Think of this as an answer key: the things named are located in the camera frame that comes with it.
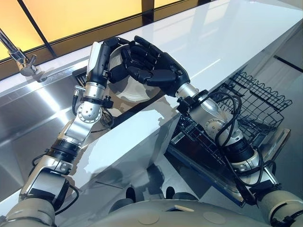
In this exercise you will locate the dark right robot foot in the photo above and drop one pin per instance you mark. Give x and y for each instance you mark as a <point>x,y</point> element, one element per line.
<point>170,192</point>

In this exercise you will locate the white round plate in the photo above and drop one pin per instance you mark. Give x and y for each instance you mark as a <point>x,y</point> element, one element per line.
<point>133,92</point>

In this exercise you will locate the open dishwasher door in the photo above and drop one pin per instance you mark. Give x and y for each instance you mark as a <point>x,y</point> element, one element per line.
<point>277,144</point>

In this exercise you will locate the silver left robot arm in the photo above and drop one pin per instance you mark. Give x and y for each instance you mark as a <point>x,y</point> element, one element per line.
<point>87,113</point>

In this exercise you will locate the black ribbed sink drainer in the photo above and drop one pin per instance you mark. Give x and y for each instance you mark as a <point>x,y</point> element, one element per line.
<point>79,75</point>

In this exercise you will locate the dark robot foot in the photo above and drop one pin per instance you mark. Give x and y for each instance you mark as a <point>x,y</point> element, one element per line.
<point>130,192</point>
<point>170,192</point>

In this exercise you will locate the stainless steel sink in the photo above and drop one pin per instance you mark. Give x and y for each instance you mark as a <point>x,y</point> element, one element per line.
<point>35,106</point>

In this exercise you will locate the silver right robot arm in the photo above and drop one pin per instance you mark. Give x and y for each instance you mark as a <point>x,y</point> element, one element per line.
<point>208,111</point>

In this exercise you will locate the dark left robot foot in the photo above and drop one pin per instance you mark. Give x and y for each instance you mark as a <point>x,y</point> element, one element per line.
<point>130,192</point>

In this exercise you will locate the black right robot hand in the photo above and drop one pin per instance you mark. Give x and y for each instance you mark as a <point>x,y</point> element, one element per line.
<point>161,68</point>

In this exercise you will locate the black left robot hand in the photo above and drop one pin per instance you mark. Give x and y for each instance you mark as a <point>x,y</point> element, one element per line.
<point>97,63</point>

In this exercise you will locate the black window frame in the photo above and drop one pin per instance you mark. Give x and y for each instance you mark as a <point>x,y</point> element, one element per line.
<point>48,46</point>

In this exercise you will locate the chrome sink faucet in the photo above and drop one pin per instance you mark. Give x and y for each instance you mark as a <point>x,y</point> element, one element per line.
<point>22,62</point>

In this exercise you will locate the grey robot torso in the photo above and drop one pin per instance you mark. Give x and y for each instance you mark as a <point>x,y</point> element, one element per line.
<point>151,215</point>

